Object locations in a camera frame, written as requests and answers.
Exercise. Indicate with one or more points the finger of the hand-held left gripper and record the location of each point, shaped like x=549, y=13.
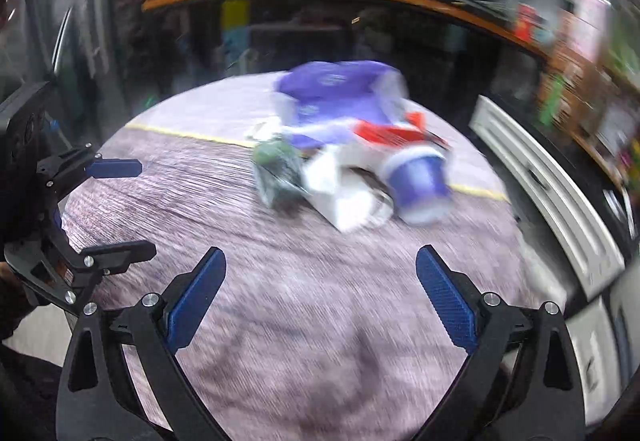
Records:
x=120, y=253
x=115, y=169

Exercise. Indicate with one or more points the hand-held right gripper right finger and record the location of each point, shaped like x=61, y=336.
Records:
x=445, y=296

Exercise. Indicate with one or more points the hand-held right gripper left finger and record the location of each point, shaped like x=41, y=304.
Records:
x=195, y=301

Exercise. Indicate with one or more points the white tissue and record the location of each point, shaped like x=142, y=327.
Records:
x=340, y=191

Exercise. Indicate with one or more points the purple paper cup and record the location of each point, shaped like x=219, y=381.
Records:
x=417, y=181

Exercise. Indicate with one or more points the white cabinet door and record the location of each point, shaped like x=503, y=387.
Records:
x=597, y=351
x=545, y=191

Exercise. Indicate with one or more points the green wrapper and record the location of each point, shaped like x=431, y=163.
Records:
x=277, y=168

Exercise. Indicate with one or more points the red foam fruit net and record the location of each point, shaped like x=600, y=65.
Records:
x=392, y=135

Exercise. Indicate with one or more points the yellow and blue poster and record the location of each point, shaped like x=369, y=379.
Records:
x=235, y=28

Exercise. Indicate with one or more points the purple plastic bag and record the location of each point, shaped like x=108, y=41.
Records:
x=335, y=91

